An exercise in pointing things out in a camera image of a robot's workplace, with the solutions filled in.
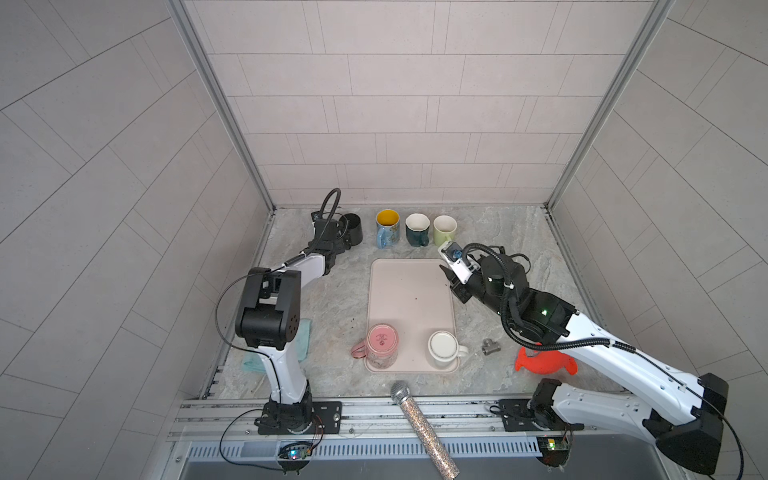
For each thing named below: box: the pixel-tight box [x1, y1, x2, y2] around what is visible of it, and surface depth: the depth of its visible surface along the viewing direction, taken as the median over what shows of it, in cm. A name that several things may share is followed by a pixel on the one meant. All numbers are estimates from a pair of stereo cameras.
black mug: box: [339, 213, 363, 246], surface depth 104 cm
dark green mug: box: [405, 212, 431, 247], surface depth 101 cm
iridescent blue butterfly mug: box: [376, 209, 401, 249], surface depth 101 cm
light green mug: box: [433, 215, 458, 246], surface depth 102 cm
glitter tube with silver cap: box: [390, 380, 460, 480], surface depth 68 cm
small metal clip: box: [482, 338, 501, 355], surface depth 82 cm
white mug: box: [428, 330, 469, 367], surface depth 77 cm
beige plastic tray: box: [366, 258, 460, 374], surface depth 89 cm
